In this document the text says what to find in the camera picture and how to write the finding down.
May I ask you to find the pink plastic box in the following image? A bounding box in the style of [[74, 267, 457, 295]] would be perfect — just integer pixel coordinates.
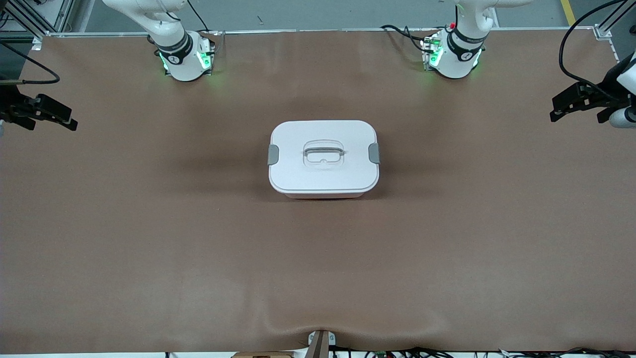
[[286, 191, 366, 200]]

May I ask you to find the brown table cover sheet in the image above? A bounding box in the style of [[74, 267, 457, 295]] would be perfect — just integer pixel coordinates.
[[0, 29, 636, 355]]

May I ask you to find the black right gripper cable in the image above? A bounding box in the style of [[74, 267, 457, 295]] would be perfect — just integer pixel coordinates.
[[0, 42, 61, 85]]

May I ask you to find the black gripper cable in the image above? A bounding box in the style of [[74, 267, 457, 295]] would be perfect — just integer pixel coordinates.
[[558, 0, 636, 93], [0, 42, 61, 85]]

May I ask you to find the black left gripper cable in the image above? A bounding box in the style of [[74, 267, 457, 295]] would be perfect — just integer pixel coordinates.
[[558, 0, 636, 93]]

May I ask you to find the aluminium frame profile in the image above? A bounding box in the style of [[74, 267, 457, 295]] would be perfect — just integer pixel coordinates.
[[596, 0, 636, 38], [0, 0, 75, 38]]

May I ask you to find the black right arm base cable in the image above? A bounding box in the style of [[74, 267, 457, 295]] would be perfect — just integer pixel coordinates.
[[186, 0, 212, 33]]

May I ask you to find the black arm base cable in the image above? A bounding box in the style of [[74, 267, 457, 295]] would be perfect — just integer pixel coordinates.
[[380, 24, 435, 53], [186, 0, 212, 33]]

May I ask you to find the black left arm base cable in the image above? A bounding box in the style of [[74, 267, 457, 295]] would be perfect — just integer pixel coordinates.
[[380, 24, 435, 53]]

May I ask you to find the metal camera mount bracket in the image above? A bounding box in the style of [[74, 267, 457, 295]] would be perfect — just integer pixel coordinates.
[[308, 330, 336, 358]]

